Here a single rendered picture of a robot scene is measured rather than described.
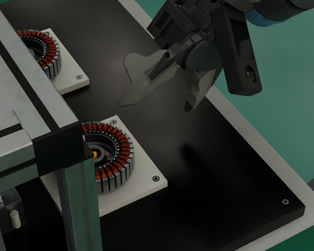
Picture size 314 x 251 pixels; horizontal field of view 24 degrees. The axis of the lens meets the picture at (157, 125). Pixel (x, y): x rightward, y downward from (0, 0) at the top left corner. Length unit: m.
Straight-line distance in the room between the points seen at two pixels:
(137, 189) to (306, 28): 1.64
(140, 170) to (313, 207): 0.25
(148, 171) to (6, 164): 0.43
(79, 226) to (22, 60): 0.18
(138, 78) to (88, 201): 0.26
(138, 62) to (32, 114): 0.35
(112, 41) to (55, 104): 0.61
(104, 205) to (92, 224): 0.23
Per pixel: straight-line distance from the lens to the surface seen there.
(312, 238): 1.01
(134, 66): 0.95
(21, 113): 0.63
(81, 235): 0.76
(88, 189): 0.71
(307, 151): 2.14
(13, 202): 0.94
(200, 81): 1.00
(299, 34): 2.53
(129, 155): 0.99
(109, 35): 1.25
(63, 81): 1.15
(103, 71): 1.18
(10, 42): 0.71
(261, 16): 1.06
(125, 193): 0.99
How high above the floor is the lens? 1.55
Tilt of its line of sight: 46 degrees down
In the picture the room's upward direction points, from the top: straight up
